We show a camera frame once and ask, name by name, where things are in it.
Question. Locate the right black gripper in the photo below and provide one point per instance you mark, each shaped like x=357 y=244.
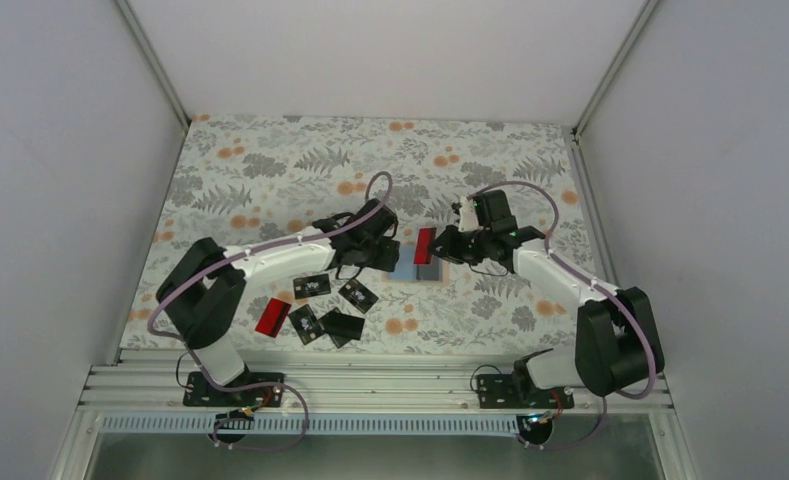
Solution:
x=449 y=250

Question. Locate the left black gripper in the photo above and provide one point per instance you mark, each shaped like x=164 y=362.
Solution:
x=387 y=259

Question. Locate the red card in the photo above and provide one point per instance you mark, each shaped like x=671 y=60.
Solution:
x=273 y=317
x=423 y=246

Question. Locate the plain black card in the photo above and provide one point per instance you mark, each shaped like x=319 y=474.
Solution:
x=342 y=325
x=430 y=272

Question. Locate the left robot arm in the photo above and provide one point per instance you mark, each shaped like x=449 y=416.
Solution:
x=202 y=293

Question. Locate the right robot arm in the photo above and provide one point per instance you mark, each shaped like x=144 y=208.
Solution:
x=616 y=346

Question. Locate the black card small top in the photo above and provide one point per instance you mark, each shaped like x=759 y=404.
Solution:
x=358 y=295

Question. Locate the plain black card in pile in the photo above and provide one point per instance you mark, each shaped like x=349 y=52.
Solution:
x=342 y=325

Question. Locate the black VIP card top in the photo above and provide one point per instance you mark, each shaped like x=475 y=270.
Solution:
x=312 y=286

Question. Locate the black card bottom centre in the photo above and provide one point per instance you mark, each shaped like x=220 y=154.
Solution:
x=339 y=341

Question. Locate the black VIP card lower-left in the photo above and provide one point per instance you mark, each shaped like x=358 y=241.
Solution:
x=306 y=324

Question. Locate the floral table mat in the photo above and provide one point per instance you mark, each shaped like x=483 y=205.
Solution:
x=244 y=179

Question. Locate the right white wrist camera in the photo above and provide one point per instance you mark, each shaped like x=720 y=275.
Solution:
x=467 y=217

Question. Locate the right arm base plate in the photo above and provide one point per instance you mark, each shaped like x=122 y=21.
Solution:
x=503 y=392

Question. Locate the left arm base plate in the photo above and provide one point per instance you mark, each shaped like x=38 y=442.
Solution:
x=201 y=393

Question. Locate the grey cable duct strip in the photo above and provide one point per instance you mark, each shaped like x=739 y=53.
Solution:
x=315 y=424

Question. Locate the aluminium rail frame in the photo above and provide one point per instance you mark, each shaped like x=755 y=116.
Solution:
x=330 y=382

